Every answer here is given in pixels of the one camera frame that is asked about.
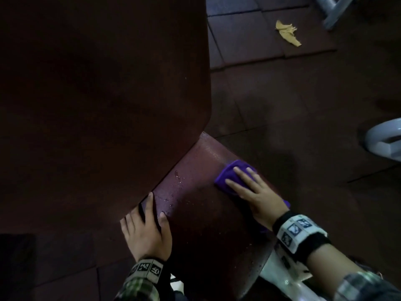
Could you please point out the black right wristband with markers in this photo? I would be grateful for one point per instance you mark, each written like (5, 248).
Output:
(300, 235)

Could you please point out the person's left hand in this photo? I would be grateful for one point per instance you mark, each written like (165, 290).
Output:
(147, 238)

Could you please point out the person's left forearm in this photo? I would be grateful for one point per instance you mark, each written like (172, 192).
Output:
(138, 289)

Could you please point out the purple cleaning cloth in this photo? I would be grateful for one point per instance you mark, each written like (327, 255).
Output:
(224, 177)

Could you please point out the white curved equipment part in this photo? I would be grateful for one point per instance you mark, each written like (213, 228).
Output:
(383, 142)

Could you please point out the person's right hand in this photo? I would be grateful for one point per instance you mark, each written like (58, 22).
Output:
(263, 203)

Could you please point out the white tube equipment frame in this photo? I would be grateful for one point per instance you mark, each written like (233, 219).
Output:
(335, 10)

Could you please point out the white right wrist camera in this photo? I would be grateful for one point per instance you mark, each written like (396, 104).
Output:
(288, 263)

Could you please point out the person's right forearm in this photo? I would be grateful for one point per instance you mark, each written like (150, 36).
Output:
(338, 269)

